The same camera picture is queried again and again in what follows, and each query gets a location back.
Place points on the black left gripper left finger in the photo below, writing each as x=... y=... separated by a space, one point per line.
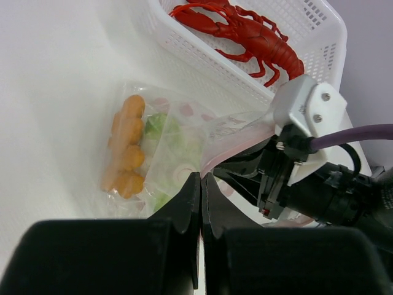
x=157 y=255

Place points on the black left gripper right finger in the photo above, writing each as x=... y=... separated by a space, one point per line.
x=242 y=257

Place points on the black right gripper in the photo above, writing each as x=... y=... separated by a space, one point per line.
x=260 y=174

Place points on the white toy cauliflower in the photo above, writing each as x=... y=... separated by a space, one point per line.
x=173 y=152

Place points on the clear zip top bag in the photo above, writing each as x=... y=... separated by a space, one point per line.
x=223 y=137

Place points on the red toy lobster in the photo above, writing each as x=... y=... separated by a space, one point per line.
x=258 y=35

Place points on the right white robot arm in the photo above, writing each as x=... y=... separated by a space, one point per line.
x=332 y=195

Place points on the orange toy food piece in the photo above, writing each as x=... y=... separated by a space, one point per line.
x=126 y=155

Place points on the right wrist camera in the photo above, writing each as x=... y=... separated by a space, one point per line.
x=316 y=109

